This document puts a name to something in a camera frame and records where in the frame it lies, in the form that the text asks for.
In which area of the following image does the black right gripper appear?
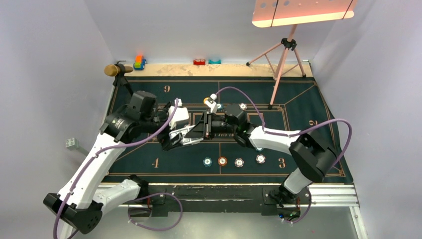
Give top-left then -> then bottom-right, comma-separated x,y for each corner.
186,111 -> 237,140

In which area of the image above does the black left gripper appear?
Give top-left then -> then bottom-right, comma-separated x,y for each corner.
140,101 -> 183,149

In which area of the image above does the blue green chip stack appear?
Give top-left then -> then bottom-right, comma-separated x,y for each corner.
203,157 -> 212,167

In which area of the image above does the orange chip stack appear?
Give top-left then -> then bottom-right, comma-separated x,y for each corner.
218,157 -> 227,166

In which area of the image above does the brown white chip stack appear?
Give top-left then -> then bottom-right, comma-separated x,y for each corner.
234,158 -> 244,168

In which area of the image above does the blue playing card deck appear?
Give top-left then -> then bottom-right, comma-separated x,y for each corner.
169,125 -> 204,149

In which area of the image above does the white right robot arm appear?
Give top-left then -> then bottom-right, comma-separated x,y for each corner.
177,103 -> 337,203

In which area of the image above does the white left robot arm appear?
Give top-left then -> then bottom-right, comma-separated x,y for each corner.
43,91 -> 189,239

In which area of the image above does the dark green poker mat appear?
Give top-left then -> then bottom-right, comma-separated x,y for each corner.
104,76 -> 333,184

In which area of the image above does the orange blue toy car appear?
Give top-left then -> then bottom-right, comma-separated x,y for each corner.
133,55 -> 146,70

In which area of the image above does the gold microphone on stand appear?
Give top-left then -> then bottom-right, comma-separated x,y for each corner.
104,62 -> 134,96

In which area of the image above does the teal toy block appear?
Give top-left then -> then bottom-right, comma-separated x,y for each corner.
208,58 -> 221,64

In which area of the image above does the red toy block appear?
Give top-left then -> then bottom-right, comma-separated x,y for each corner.
193,58 -> 207,65

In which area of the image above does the pink music stand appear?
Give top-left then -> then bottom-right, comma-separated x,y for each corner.
246,0 -> 358,109

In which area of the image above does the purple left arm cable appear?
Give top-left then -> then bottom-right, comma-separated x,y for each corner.
52,97 -> 184,239

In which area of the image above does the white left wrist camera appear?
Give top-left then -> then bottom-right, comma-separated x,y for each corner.
168,100 -> 190,130

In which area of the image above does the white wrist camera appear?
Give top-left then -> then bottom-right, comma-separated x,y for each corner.
205,94 -> 217,113
168,100 -> 190,130

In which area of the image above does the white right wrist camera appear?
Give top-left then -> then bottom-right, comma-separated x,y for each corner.
205,94 -> 217,113

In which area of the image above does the grey lego brick handle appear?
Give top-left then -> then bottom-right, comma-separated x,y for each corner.
65,137 -> 89,156

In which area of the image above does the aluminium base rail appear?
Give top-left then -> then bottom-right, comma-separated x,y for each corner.
144,183 -> 359,207

